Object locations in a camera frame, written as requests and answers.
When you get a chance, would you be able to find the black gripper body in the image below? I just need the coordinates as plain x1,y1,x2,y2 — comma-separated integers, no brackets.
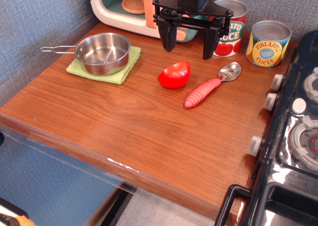
153,0,234,34

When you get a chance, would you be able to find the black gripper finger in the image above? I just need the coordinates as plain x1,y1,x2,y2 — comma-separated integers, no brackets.
203,27,223,60
158,19,177,52

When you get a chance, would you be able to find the stainless steel pot with handle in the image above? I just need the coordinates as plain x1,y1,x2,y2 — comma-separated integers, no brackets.
40,33,131,76

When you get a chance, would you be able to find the tomato sauce can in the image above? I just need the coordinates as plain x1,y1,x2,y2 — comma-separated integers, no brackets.
214,0,248,57

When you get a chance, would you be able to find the orange toy plate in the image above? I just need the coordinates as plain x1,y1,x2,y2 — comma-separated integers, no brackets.
121,0,145,14

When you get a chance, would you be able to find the toy microwave oven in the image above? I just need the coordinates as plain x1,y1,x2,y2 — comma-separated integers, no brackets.
88,0,214,43

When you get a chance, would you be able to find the pineapple slices can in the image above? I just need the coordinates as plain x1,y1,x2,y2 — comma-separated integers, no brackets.
245,20,292,68

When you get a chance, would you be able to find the green folded cloth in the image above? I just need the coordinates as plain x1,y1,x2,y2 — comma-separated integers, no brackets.
66,46,142,85

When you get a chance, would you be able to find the black toy stove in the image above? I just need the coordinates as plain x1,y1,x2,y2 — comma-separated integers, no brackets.
215,30,318,226

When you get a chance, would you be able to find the spoon with red handle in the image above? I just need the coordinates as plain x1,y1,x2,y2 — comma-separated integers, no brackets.
184,62,241,108

